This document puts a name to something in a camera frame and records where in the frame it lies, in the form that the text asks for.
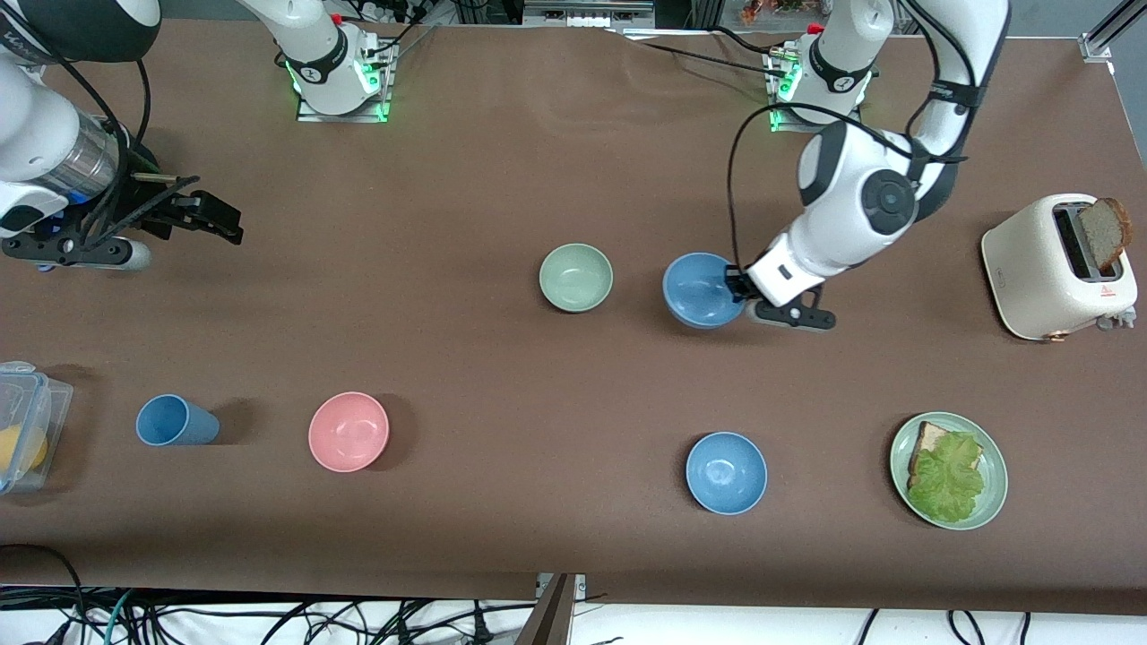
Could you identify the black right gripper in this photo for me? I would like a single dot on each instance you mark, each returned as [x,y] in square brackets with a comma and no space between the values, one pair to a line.
[146,202]

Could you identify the light green bowl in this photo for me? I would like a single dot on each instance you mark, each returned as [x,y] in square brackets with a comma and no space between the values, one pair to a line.
[576,278]

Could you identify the metal table edge bracket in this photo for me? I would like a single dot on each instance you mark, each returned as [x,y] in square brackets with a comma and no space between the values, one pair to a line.
[557,614]

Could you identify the brown table cover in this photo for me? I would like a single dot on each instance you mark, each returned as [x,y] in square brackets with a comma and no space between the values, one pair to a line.
[502,179]

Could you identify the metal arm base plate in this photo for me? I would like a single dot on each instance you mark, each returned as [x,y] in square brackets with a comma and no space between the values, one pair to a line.
[309,115]
[781,121]

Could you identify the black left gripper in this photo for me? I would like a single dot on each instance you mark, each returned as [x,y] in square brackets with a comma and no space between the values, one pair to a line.
[740,285]

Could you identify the clear plastic lidded container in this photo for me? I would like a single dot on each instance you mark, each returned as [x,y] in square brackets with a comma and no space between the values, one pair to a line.
[40,408]

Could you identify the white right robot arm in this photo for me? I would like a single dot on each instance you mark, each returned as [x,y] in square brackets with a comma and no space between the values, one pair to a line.
[45,134]

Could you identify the green lettuce leaf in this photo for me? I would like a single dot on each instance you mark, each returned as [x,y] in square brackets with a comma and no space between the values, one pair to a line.
[950,484]

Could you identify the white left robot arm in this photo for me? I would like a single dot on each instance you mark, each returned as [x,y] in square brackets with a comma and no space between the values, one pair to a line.
[851,188]

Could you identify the cream toaster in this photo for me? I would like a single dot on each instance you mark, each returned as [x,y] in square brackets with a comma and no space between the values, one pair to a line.
[1030,269]

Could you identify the brown toast slice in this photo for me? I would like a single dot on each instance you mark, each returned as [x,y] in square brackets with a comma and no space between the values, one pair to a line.
[1104,233]

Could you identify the blue bowl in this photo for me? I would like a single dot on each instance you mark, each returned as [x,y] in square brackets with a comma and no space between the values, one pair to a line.
[699,291]
[726,472]

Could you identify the bread slice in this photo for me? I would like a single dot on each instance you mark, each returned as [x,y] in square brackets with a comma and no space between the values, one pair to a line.
[927,441]

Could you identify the yellow fruit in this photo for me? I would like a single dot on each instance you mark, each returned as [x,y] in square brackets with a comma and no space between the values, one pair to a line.
[20,448]

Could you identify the light green plate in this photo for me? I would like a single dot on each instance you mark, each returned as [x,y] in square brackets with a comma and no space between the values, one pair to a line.
[993,488]

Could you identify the blue plastic cup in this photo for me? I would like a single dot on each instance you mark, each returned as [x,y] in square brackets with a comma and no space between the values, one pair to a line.
[176,421]

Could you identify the pink bowl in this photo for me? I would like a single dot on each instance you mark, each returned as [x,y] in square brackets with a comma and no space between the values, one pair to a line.
[349,431]

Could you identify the white power strip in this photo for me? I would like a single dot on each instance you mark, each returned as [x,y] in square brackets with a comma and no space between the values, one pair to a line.
[387,11]

